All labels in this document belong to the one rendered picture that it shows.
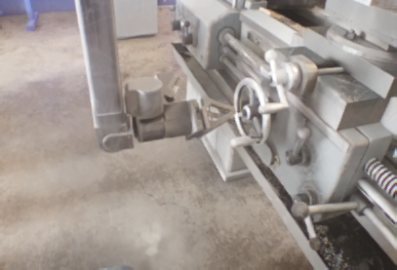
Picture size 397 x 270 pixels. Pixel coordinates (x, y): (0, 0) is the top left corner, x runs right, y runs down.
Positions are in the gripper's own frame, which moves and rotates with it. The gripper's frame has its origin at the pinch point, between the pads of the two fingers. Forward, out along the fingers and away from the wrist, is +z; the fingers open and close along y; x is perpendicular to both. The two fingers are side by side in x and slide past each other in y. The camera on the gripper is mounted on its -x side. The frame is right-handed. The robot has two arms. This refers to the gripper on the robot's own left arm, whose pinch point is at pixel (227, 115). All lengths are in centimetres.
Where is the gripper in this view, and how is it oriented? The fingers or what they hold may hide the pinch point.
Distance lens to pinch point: 66.8
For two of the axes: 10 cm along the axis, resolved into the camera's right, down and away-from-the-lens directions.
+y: -2.5, 2.7, 9.3
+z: 9.4, -1.5, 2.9
